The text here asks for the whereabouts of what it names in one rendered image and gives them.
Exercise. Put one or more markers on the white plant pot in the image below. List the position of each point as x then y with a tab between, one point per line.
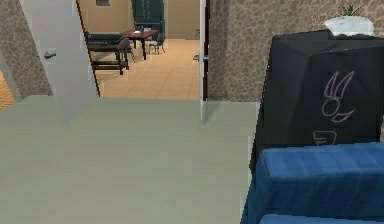
349	25

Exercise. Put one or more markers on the white room door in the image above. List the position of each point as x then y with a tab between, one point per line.
202	50

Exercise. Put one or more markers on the green house plant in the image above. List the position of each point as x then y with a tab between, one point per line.
350	9

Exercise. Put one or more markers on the black bench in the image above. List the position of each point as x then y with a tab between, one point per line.
108	46

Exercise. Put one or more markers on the grey room door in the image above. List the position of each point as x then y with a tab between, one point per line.
63	66

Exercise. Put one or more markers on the dark framed picture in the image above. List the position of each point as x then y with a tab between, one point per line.
102	2

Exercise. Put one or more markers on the dark blue cupboard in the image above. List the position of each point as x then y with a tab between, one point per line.
148	15

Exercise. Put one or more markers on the grey chair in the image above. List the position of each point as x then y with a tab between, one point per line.
158	41

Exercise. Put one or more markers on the dark red table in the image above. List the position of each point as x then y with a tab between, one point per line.
141	34

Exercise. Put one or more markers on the black cloth with pale print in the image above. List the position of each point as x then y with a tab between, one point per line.
300	93

